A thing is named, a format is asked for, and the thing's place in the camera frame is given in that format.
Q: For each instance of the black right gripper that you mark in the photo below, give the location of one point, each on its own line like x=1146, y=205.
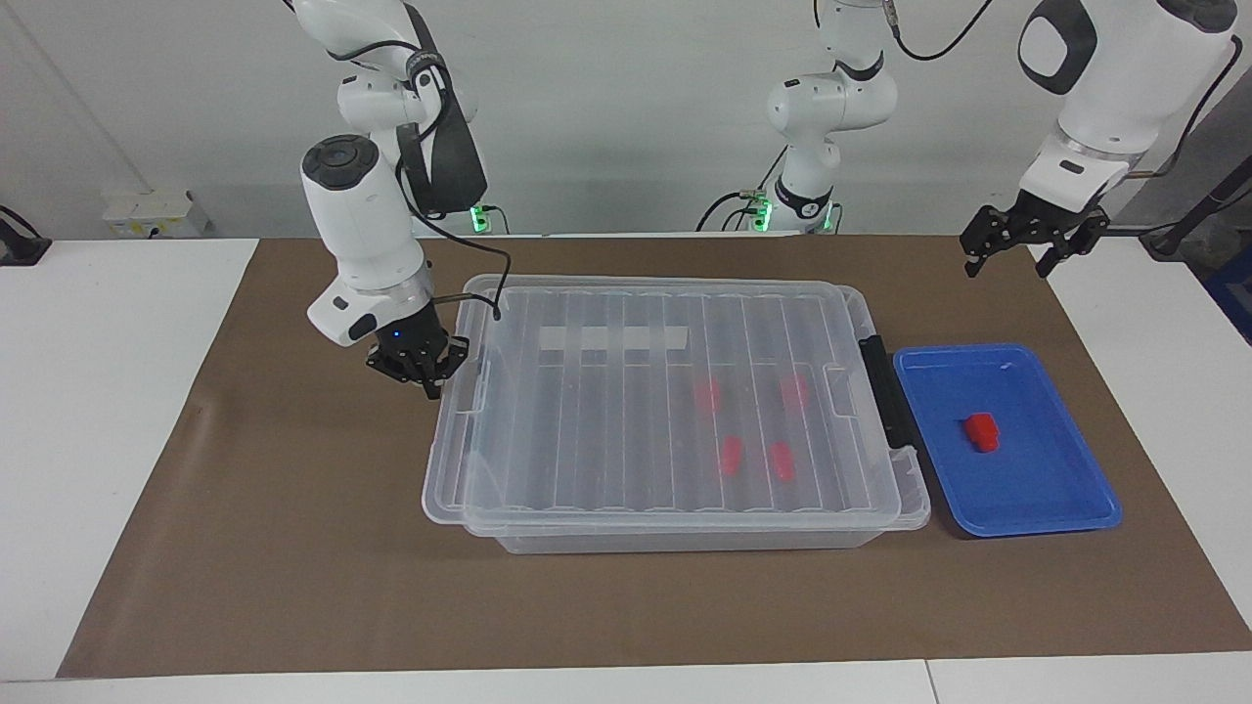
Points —
x=406, y=337

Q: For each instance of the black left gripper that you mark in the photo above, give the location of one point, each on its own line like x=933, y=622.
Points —
x=1047, y=215

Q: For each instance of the clear ribbed box lid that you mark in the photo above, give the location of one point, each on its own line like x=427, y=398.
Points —
x=587, y=440

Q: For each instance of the red block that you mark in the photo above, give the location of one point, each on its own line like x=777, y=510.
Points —
x=708, y=394
x=782, y=462
x=795, y=392
x=731, y=457
x=981, y=433

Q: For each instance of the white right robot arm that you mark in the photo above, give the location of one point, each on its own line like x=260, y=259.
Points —
x=362, y=225

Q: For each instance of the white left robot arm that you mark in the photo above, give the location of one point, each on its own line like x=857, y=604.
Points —
x=1105, y=88

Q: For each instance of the blue plastic tray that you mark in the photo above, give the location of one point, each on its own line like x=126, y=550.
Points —
x=1037, y=489

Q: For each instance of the clear plastic storage box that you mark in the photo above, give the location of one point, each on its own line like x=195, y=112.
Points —
x=685, y=543

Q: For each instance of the black stand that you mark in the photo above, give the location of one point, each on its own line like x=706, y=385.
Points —
x=1198, y=210

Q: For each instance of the blue crate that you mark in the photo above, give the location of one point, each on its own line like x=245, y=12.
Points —
x=1234, y=293

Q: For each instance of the white power strip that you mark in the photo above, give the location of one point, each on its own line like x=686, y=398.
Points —
x=147, y=210

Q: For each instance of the brown paper table mat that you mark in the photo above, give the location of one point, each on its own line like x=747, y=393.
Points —
x=626, y=606

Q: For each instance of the black object on table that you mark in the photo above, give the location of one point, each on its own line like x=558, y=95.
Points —
x=20, y=244

